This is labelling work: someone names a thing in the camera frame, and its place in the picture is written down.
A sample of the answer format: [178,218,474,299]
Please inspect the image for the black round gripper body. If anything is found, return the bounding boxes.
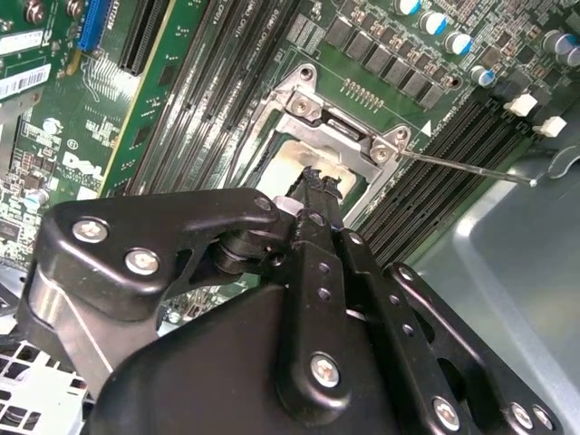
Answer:
[81,283,425,435]

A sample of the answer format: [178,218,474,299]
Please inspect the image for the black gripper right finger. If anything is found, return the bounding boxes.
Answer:
[322,176,566,435]

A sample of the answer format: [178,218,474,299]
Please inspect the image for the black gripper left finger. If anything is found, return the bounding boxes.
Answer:
[16,166,353,412]

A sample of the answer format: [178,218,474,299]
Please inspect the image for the thin wire locking lever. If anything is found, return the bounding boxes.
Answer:
[398,148,540,188]

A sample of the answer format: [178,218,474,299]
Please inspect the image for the square silver CPU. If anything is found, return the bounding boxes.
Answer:
[256,139,363,209]

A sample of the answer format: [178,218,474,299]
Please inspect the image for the metal socket cover frame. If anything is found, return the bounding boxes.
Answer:
[244,106,400,227]

